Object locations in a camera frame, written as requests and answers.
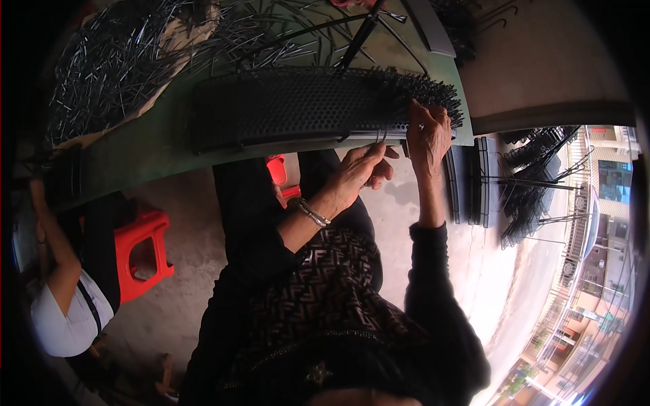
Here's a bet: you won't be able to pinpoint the person's left hand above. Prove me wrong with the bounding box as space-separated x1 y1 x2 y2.
325 143 400 215

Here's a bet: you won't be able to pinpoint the dark grey curved tray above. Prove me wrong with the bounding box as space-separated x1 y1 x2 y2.
401 0 458 59

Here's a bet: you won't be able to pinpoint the pile of loose metal pins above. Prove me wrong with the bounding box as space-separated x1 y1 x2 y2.
48 0 407 147

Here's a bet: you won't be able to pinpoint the stack of black perforated panels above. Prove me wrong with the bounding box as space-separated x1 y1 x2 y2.
443 136 502 229

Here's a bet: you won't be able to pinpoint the person's legs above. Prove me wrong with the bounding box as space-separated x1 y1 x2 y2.
212 149 385 295

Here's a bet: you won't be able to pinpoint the black wire hooks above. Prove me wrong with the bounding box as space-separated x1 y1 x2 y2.
476 0 521 32

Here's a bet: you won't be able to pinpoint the heap of black wire racks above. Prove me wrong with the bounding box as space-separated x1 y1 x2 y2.
498 124 596 252

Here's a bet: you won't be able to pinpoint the black perforated panel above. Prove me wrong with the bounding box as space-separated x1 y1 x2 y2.
189 66 465 156

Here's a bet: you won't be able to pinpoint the person's body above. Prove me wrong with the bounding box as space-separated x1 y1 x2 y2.
178 223 492 406

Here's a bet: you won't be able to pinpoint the cluster of inserted black pins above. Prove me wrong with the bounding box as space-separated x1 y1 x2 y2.
355 66 465 129

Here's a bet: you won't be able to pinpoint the silver bracelet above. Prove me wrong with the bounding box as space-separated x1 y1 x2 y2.
296 197 332 228

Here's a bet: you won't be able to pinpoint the red plastic object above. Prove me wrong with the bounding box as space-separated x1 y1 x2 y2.
330 0 388 12

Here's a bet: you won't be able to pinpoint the person's right hand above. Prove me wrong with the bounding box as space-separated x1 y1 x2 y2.
406 99 453 179

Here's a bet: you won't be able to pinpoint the red plastic stool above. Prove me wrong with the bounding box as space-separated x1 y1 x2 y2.
79 205 175 305
264 154 303 200

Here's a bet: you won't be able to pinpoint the multi-storey building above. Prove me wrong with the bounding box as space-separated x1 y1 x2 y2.
487 124 642 406

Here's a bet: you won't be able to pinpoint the heap of black pins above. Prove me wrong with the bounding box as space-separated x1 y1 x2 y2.
433 0 479 68

